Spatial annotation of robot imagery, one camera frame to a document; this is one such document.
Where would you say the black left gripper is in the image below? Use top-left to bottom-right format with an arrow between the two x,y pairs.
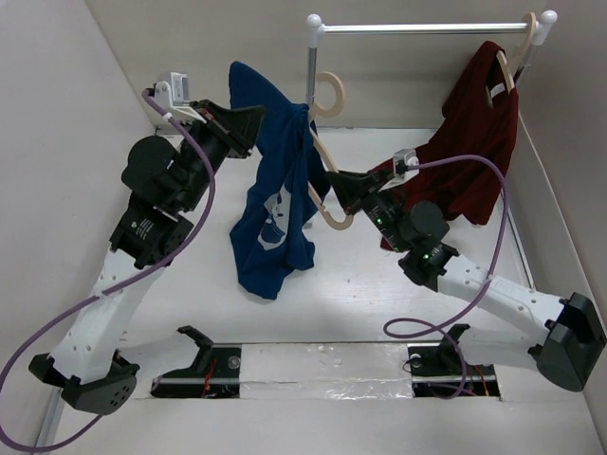
179,99 -> 268,211

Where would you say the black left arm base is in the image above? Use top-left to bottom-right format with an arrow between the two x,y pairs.
151,325 -> 243,399

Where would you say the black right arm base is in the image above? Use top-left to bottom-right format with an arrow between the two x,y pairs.
402,337 -> 501,399

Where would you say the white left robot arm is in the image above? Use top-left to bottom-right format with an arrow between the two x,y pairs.
28,100 -> 266,416

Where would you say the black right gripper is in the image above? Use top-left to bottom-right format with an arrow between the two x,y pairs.
327,166 -> 410,253

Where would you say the dark red t-shirt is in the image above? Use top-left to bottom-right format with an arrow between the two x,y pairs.
390,41 -> 519,226

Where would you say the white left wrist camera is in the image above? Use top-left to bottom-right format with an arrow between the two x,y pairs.
150,71 -> 191,109

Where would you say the wooden hanger with shirt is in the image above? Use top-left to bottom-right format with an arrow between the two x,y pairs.
495,12 -> 538,94

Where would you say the blue printed t-shirt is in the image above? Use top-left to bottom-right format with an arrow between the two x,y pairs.
229,62 -> 330,300

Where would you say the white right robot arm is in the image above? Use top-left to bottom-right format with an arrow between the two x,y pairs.
327,172 -> 606,392

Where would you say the white clothes rack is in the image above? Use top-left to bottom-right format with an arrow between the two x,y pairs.
304,10 -> 558,129

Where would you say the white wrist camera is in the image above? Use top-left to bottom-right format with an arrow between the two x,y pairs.
150,71 -> 191,109
382,149 -> 419,191

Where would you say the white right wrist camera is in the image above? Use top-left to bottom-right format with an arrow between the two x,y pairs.
382,149 -> 419,191

